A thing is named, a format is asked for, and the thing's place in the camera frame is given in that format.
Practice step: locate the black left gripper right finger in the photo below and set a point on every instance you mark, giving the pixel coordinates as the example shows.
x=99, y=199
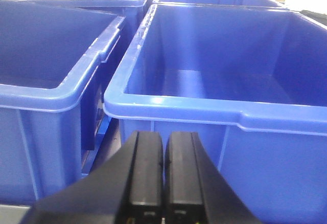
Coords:
x=195, y=191

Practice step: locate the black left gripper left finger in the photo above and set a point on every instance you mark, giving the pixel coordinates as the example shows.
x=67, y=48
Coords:
x=127, y=188

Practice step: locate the blue plastic bin right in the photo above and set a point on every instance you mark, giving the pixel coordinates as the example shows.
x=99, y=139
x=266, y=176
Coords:
x=251, y=82

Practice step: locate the blue plastic bin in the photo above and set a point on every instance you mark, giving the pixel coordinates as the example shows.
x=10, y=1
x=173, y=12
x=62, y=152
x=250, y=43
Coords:
x=55, y=64
x=251, y=82

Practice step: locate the blue plastic bin left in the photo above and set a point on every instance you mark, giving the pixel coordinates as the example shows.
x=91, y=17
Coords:
x=55, y=64

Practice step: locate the stainless steel shelf frame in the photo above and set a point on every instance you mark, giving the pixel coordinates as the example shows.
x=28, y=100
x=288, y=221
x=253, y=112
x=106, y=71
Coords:
x=13, y=214

